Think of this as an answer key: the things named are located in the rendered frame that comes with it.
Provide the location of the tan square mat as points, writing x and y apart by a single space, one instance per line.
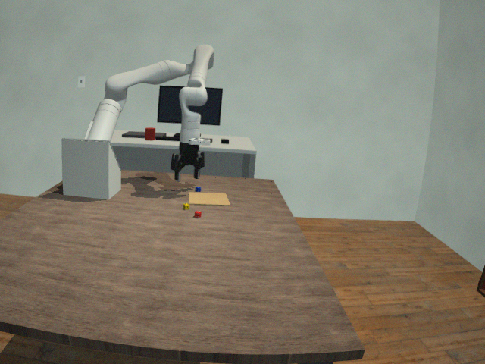
208 199

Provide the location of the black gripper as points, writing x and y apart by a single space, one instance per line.
187 157

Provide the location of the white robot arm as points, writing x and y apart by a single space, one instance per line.
105 120

